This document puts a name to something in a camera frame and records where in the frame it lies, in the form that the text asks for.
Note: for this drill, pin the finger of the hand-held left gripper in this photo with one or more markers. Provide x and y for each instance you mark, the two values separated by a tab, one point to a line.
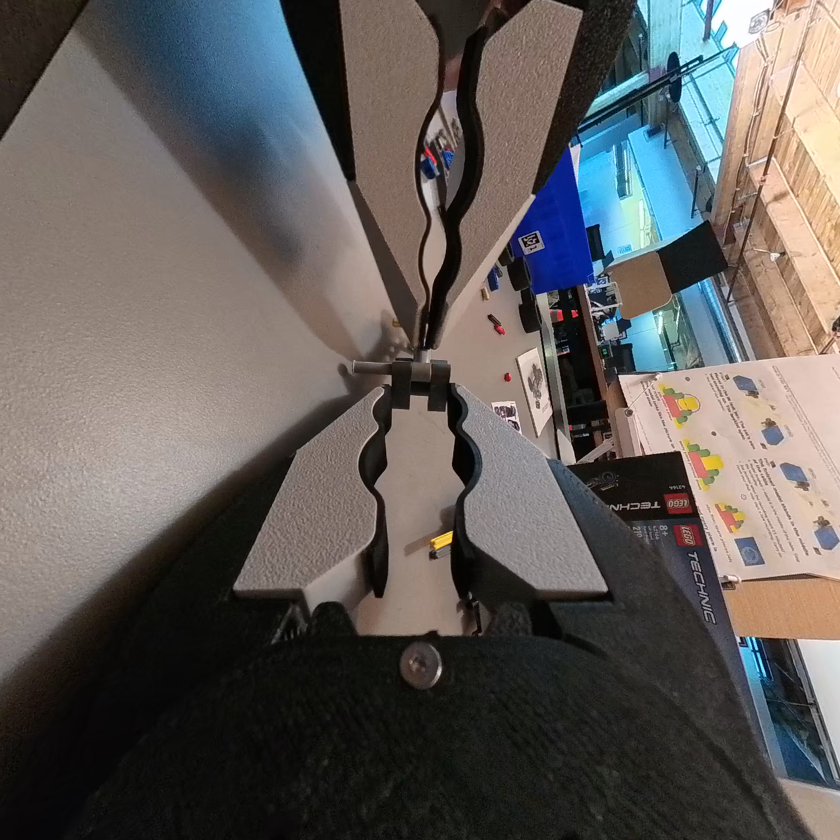
387	131
518	118

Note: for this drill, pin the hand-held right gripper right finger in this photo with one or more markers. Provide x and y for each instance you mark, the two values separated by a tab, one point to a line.
531	525

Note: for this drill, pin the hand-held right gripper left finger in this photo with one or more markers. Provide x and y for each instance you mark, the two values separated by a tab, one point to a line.
308	518

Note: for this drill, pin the black lego connector with pin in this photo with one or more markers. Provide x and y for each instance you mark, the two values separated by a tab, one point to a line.
420	377

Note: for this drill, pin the partly built lego car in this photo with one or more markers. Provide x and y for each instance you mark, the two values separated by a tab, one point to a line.
441	154

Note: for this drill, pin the small yellow lego piece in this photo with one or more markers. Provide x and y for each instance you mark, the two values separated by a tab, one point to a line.
442	539

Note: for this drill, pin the lego sticker sheet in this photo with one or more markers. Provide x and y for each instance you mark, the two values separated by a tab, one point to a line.
506	417

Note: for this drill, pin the lego set box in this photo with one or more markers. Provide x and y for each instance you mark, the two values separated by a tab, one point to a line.
656	499

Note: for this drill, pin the black rubber lego tyre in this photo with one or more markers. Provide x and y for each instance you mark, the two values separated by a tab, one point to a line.
520	274
530	312

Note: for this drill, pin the blue plastic bin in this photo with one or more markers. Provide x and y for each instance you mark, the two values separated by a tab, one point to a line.
558	223

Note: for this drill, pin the white paper leaflet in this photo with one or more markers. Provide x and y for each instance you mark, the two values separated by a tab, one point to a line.
535	390

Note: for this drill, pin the tan and black chair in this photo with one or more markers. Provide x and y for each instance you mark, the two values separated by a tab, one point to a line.
663	275

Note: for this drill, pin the printed instruction sheet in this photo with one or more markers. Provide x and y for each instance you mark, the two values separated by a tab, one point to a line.
754	459

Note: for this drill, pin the cardboard box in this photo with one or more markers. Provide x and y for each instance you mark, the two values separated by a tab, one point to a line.
787	607

